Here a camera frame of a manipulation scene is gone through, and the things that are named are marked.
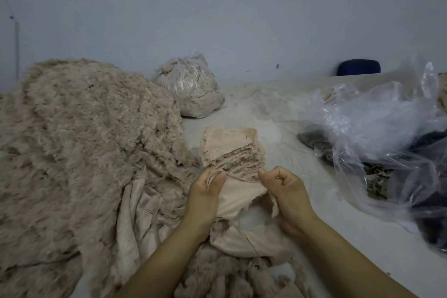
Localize beige scrap strips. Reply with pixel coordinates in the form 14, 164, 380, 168
112, 176, 312, 298

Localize person's right hand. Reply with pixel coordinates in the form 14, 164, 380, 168
258, 165, 320, 239

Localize beige fur pile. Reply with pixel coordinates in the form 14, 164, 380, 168
436, 71, 447, 114

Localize person's left hand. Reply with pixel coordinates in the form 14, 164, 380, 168
183, 167, 229, 236

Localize stack of sorted beige pieces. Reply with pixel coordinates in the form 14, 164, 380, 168
200, 126, 268, 183

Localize large pile beige fabric scraps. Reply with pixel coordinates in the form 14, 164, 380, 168
0, 58, 203, 298

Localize large clear plastic bag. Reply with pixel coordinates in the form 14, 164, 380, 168
300, 57, 447, 253

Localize person's right forearm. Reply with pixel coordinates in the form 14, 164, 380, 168
297, 217, 420, 298

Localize clear bag of beige scraps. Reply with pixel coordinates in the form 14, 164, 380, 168
152, 53, 226, 119

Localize blue chair back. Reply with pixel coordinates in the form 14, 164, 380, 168
336, 59, 382, 76

